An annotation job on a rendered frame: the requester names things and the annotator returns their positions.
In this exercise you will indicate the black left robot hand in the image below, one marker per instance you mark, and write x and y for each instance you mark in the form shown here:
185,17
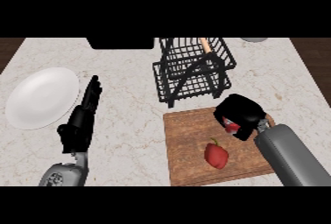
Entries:
80,122

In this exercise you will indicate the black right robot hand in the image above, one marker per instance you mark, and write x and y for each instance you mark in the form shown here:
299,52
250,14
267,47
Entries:
240,112

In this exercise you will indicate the red can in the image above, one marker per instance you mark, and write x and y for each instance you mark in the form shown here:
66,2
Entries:
233,126

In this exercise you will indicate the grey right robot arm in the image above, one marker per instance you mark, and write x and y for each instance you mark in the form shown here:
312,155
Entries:
293,157

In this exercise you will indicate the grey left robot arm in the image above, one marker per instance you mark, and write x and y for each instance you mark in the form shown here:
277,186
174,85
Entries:
64,173

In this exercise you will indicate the brown wooden cutting board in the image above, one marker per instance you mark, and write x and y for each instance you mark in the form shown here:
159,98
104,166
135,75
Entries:
203,154

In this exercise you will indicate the white oval plate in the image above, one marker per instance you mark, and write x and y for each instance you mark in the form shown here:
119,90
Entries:
42,98

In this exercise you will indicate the red bell pepper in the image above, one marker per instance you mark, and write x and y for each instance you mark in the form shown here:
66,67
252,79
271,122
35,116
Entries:
216,155

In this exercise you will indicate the grey round object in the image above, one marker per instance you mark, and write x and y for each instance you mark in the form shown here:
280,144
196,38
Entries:
255,39

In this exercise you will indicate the black appliance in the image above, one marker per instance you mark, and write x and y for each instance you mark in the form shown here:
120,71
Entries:
122,43

